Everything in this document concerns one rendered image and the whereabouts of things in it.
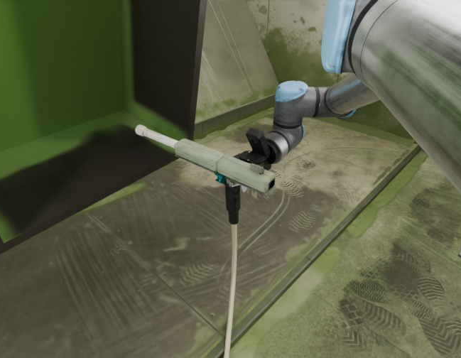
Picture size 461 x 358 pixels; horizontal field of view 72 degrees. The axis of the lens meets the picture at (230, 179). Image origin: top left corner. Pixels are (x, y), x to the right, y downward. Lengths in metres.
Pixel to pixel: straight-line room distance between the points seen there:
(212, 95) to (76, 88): 1.24
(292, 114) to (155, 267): 0.73
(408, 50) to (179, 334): 0.95
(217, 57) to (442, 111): 2.20
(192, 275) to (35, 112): 0.73
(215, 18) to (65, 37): 1.62
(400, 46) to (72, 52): 0.94
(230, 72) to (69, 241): 1.57
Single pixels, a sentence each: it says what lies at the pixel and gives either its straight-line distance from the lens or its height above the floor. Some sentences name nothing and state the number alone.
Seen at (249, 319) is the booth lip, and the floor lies 0.04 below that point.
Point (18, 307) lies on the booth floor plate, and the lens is 1.32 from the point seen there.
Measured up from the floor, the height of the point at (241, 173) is 0.55.
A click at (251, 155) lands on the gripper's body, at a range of 0.91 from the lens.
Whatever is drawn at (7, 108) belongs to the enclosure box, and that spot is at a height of 0.65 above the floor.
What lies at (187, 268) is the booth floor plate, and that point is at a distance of 1.23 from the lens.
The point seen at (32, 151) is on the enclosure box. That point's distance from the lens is 1.10.
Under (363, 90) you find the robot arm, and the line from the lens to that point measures 0.77.
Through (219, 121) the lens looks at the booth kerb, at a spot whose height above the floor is 0.12.
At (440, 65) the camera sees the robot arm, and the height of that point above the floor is 0.90.
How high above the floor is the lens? 0.95
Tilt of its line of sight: 32 degrees down
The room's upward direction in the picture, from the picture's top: straight up
